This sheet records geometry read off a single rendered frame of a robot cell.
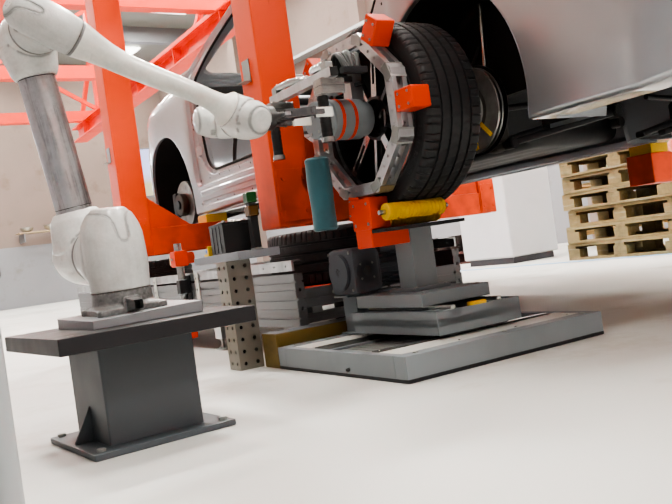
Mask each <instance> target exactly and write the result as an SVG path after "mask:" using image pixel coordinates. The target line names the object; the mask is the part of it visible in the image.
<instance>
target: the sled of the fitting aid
mask: <svg viewBox="0 0 672 504"><path fill-rule="evenodd" d="M352 316H353V323H354V330H355V333H361V334H368V335H380V334H391V335H421V336H427V337H443V336H448V335H452V334H456V333H460V332H461V331H465V330H469V329H474V328H478V327H482V326H492V325H496V324H501V323H505V322H507V321H509V320H513V319H518V318H522V317H521V309H520V302H519V296H501V295H497V296H478V297H473V298H468V299H463V300H458V301H453V302H448V303H443V304H438V305H433V306H428V307H415V308H369V310H365V311H360V312H355V313H352Z"/></svg>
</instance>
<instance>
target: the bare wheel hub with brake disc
mask: <svg viewBox="0 0 672 504"><path fill-rule="evenodd" d="M473 71H474V74H475V77H476V79H475V80H476V81H477V85H478V90H479V97H480V107H481V113H480V115H481V122H482V123H483V124H484V125H485V126H486V127H487V128H488V129H489V130H490V131H491V132H492V135H491V136H489V135H488V134H487V133H486V132H485V131H484V130H483V129H482V128H481V127H480V133H479V142H478V146H479V150H477V151H476V154H480V153H483V152H485V151H487V150H488V149H489V148H491V147H492V146H493V144H494V143H495V142H496V140H497V138H498V136H499V134H500V132H501V129H502V125H503V120H504V101H503V96H502V92H501V89H500V87H499V85H498V83H497V81H496V80H495V78H494V77H493V76H492V75H491V74H490V73H489V72H487V71H486V70H484V69H481V68H473Z"/></svg>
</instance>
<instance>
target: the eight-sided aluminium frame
mask: <svg viewBox="0 0 672 504"><path fill-rule="evenodd" d="M361 35H362V33H355V34H352V35H351V36H350V37H348V38H346V39H344V40H343V41H341V42H339V43H337V44H335V45H334V46H332V47H330V48H327V49H326V50H325V51H323V53H322V56H321V57H320V59H321V60H320V61H322V60H324V59H326V60H328V61H331V56H332V54H333V53H337V52H342V51H343V50H345V49H347V50H349V51H351V50H353V49H354V51H355V52H359V51H361V52H362V53H363V54H364V55H365V56H366V57H367V58H368V59H369V60H370V61H371V62H372V63H373V64H374V65H375V67H376V68H377V69H378V70H379V71H380V72H381V73H382V74H383V76H384V80H385V87H386V94H387V102H388V109H389V116H390V123H391V130H392V133H391V138H390V141H389V143H388V146H387V149H386V151H385V154H384V157H383V159H382V162H381V165H380V168H379V170H378V173H377V176H376V178H375V181H373V182H369V183H365V184H361V185H356V184H355V183H354V181H353V180H352V179H351V178H350V176H349V175H348V174H347V173H346V171H345V170H344V169H343V167H342V166H341V165H340V164H339V162H338V161H337V160H336V159H335V157H334V153H333V146H332V143H322V141H321V140H314V139H313V146H314V154H315V155H314V157H319V156H326V157H328V158H329V166H330V172H331V177H332V184H333V187H334V188H335V189H336V191H337V192H338V193H339V196H340V197H342V198H343V200H348V198H349V197H350V198H356V197H362V196H372V195H376V194H381V193H387V192H390V191H393V189H394V187H395V185H396V182H397V179H398V177H399V174H400V171H401V169H402V166H403V164H404V161H405V159H406V156H407V154H408V151H409V148H410V146H411V144H412V143H413V138H414V126H413V121H412V114H411V112H397V109H396V102H395V95H394V91H395V90H398V89H400V88H403V87H405V86H407V78H406V77H407V74H406V71H405V67H404V66H403V65H402V62H399V61H398V60H397V59H396V58H395V57H394V56H393V55H392V54H391V53H390V52H389V51H388V50H387V49H386V48H385V47H373V46H370V45H368V44H367V43H366V42H364V41H363V40H361ZM317 97H318V96H314V89H313V88H312V92H311V95H310V98H309V100H308V106H309V104H310V103H311V102H318V101H317Z"/></svg>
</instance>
